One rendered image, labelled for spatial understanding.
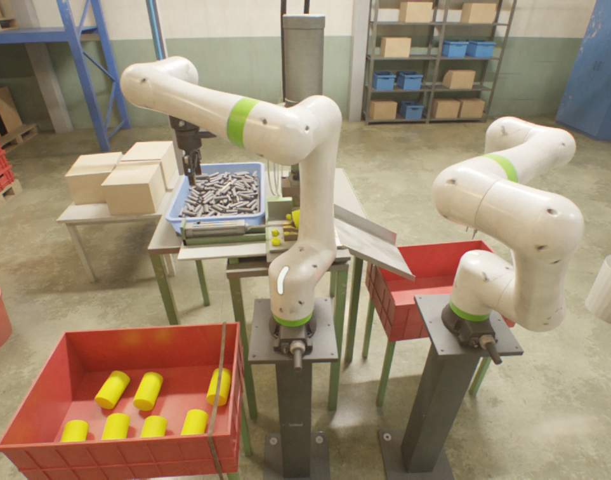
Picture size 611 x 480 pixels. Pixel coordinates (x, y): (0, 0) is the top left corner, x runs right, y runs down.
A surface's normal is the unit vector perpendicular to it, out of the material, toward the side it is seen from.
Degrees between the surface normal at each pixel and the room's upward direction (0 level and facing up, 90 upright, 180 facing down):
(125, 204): 90
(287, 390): 90
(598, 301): 93
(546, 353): 0
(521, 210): 48
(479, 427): 0
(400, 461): 0
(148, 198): 90
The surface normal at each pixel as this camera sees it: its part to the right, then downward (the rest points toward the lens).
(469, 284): -0.80, 0.32
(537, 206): -0.48, -0.56
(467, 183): -0.48, -0.35
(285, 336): 0.00, -0.83
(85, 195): 0.23, 0.54
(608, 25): -0.99, 0.06
